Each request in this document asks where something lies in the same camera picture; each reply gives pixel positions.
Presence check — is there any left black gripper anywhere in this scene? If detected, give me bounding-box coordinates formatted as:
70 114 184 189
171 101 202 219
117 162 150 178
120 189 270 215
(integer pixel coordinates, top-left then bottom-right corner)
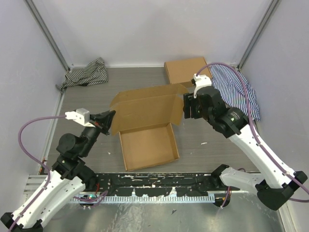
80 110 116 157

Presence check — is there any cardboard box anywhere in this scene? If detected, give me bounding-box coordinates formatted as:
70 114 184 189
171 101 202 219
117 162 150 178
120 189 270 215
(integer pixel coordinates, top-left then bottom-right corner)
110 84 188 171
164 57 207 88

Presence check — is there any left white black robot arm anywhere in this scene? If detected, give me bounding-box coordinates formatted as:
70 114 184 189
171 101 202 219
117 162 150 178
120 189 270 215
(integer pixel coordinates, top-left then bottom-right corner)
0 108 115 232

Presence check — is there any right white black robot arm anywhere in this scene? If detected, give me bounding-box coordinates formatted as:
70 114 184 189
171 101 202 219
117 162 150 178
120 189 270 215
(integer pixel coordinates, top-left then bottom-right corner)
183 86 308 210

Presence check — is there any folded closed cardboard box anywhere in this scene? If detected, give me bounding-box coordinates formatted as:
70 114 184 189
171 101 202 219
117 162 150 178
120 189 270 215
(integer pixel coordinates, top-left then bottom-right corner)
164 57 207 88

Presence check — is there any blue white striped cloth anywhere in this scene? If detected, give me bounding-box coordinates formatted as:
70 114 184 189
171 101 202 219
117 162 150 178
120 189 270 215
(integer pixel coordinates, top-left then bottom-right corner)
211 64 260 121

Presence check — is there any grey striped cloth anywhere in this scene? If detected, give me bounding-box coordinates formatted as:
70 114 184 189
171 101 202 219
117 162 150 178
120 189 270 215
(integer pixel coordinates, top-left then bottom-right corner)
56 57 108 94

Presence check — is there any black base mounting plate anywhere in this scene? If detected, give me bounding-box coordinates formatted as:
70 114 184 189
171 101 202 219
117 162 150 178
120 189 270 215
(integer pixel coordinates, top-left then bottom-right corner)
85 173 227 197

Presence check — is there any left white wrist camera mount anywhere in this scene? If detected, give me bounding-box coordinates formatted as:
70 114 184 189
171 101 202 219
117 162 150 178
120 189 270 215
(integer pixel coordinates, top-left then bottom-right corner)
65 108 94 127

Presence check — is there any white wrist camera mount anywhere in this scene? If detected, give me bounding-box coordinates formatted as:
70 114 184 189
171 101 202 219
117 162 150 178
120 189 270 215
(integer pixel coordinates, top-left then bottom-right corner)
65 108 94 127
191 73 212 99

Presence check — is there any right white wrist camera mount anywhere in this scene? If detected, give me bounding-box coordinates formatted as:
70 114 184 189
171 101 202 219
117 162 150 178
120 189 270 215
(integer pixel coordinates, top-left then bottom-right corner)
191 73 212 99

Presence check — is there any aluminium front rail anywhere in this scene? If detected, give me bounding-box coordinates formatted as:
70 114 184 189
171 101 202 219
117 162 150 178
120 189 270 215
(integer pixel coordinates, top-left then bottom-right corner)
23 173 256 194

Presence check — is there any slotted grey cable duct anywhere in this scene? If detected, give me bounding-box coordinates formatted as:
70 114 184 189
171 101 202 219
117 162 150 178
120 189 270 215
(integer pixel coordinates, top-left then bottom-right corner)
70 193 216 203

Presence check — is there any right aluminium corner post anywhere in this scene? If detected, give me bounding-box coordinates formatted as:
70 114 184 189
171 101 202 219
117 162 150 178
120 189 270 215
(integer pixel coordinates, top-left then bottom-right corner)
237 0 281 70

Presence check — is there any aluminium corner post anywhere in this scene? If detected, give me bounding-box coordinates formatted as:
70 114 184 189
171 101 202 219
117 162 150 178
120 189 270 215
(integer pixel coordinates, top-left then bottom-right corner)
24 0 70 72
237 0 281 70

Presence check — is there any left aluminium corner post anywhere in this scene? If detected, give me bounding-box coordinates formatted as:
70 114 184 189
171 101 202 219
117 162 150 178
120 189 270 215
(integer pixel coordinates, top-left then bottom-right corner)
24 0 70 72

